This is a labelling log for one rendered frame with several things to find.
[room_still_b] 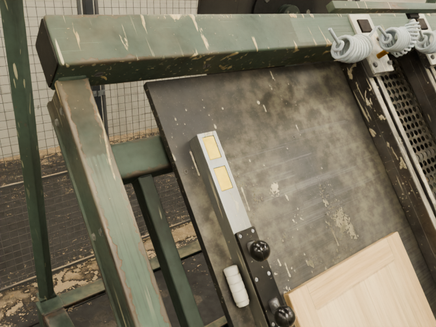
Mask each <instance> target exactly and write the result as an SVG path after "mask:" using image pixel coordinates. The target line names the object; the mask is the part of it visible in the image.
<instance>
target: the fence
mask: <svg viewBox="0 0 436 327"><path fill-rule="evenodd" d="M210 136H213V137H214V139H215V142H216V144H217V147H218V149H219V152H220V155H221V157H220V158H216V159H213V160H210V158H209V156H208V153H207V150H206V148H205V145H204V142H203V140H202V139H203V138H206V137H210ZM189 144H190V146H191V149H192V151H193V154H194V157H195V160H196V162H197V165H198V168H199V171H200V173H201V176H202V179H203V181H204V185H205V187H206V190H207V192H208V195H209V198H210V200H211V203H212V206H213V209H214V212H215V214H216V217H217V220H218V222H219V226H220V227H221V231H222V233H223V236H224V239H225V241H226V245H227V247H228V250H229V252H230V255H231V258H232V261H233V263H234V265H237V267H238V269H239V273H240V275H241V278H242V281H243V283H244V285H245V289H246V291H247V294H248V299H249V300H250V301H249V302H248V303H249V307H250V310H251V312H252V316H253V317H254V321H255V323H256V326H257V327H268V325H267V321H266V319H265V316H264V314H263V311H262V308H261V306H260V302H259V300H258V297H257V295H256V292H255V290H254V286H253V285H252V281H251V279H250V276H249V273H248V271H247V268H246V265H245V262H244V260H243V257H242V255H241V251H240V249H239V246H238V244H237V241H236V238H235V235H234V234H235V233H237V232H240V231H242V230H244V229H247V228H250V227H251V224H250V221H249V219H248V215H247V213H246V210H245V207H244V205H243V202H242V200H241V197H240V195H239V191H238V190H237V186H236V183H235V181H234V178H233V176H232V173H231V171H230V168H229V166H228V162H227V161H226V157H225V155H224V152H223V149H222V147H221V144H220V142H219V138H218V137H217V133H216V131H212V132H206V133H203V134H197V135H196V136H195V137H193V138H192V139H191V140H189ZM222 166H225V168H226V172H227V173H228V177H229V179H230V182H231V184H232V188H231V189H227V190H225V191H221V188H220V185H219V183H218V180H217V177H216V175H215V171H214V170H213V169H215V168H218V167H222Z"/></svg>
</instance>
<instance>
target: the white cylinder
mask: <svg viewBox="0 0 436 327"><path fill-rule="evenodd" d="M224 274H225V276H226V279H227V282H228V285H229V287H230V290H231V292H232V296H233V298H234V301H235V303H236V305H237V306H238V307H239V308H241V307H243V306H246V305H248V304H249V303H248V302H249V301H250V300H249V299H248V294H247V291H246V289H245V285H244V283H243V281H242V278H241V275H240V273H239V269H238V267H237V265H232V266H230V267H227V268H225V269H224Z"/></svg>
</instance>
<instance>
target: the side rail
mask: <svg viewBox="0 0 436 327"><path fill-rule="evenodd" d="M54 86H55V89H56V90H55V92H54V95H53V98H52V100H51V101H49V102H48V103H47V109H48V111H49V115H50V118H51V121H52V124H53V127H54V131H55V134H56V137H57V140H58V143H59V146H60V150H61V152H62V156H63V158H64V162H65V165H66V168H67V171H68V174H69V178H70V181H71V184H72V186H73V191H74V193H75V196H76V199H77V202H78V205H79V209H80V212H81V215H82V218H83V221H84V225H85V227H86V231H87V233H88V237H89V240H90V243H91V247H92V249H93V253H94V256H95V259H96V262H97V266H98V268H99V272H100V274H101V278H102V280H103V284H104V288H105V290H106V294H107V297H108V300H109V303H110V306H111V309H112V313H113V315H114V319H115V322H116V324H117V327H172V326H171V323H170V320H169V317H168V315H167V312H166V309H165V306H164V302H163V300H162V296H161V294H160V290H159V288H158V284H157V282H156V279H155V276H154V273H153V270H152V267H151V264H150V261H149V258H148V255H147V252H146V250H145V246H144V244H143V240H142V238H141V234H140V232H139V228H138V225H137V222H136V220H135V217H134V214H133V211H132V208H131V205H130V202H129V199H128V196H127V193H126V190H125V187H124V184H123V181H122V178H121V175H120V172H119V169H118V167H117V164H116V161H115V158H114V154H113V152H112V148H111V146H110V142H109V140H108V136H107V134H106V131H105V128H104V125H103V121H102V119H101V116H100V113H99V110H98V107H97V104H96V102H95V98H94V96H93V92H92V90H91V86H90V83H89V80H88V79H87V78H86V79H78V80H66V81H58V80H57V81H56V82H55V84H54Z"/></svg>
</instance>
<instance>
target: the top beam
mask: <svg viewBox="0 0 436 327"><path fill-rule="evenodd" d="M348 15H349V14H93V15H44V17H43V18H42V19H41V22H40V27H39V31H38V35H37V39H36V44H35V46H36V51H37V53H38V57H39V59H40V64H41V66H42V69H43V73H44V75H45V79H46V82H47V85H48V87H49V88H51V89H52V90H56V89H55V82H56V81H57V80H58V78H62V77H75V76H83V75H86V78H89V83H90V86H100V85H106V84H118V83H124V82H136V81H143V80H154V79H166V78H172V77H184V76H190V75H202V74H208V73H220V72H227V71H238V70H245V69H256V68H263V67H274V66H286V65H293V64H304V63H311V62H322V61H329V60H336V59H334V58H333V57H332V54H331V48H332V44H333V42H334V41H335V40H334V39H333V37H332V35H331V34H330V32H329V30H328V28H330V27H331V28H332V30H333V31H334V33H335V35H336V36H337V38H338V37H340V36H344V35H351V36H354V35H356V34H355V32H354V30H353V28H352V25H351V23H350V20H349V18H348ZM369 16H370V18H371V20H372V22H373V24H374V26H378V25H380V27H381V28H382V29H383V30H384V31H385V30H386V29H388V28H390V27H397V28H398V27H404V26H405V24H407V23H409V21H410V20H409V19H408V18H407V16H406V14H369Z"/></svg>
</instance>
